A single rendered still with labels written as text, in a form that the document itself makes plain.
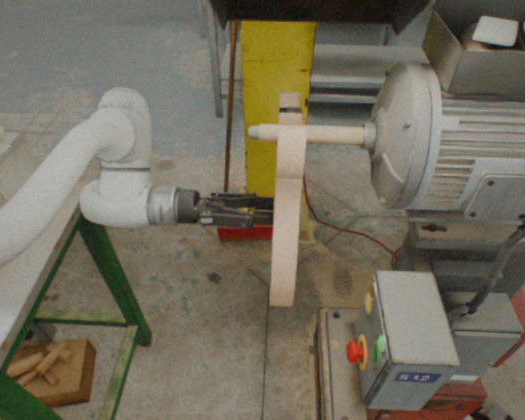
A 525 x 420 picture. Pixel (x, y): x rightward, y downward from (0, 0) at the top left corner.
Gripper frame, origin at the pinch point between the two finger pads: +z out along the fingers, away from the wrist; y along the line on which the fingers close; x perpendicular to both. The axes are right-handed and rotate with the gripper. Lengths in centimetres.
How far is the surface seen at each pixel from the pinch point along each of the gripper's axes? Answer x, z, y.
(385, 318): -3.9, 17.7, 29.4
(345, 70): 14, 49, -232
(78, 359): -85, -75, -36
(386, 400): -20.2, 20.3, 30.3
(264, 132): 19.0, -2.1, 9.6
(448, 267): -5.1, 34.3, 11.7
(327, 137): 18.6, 8.8, 9.7
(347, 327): -64, 30, -39
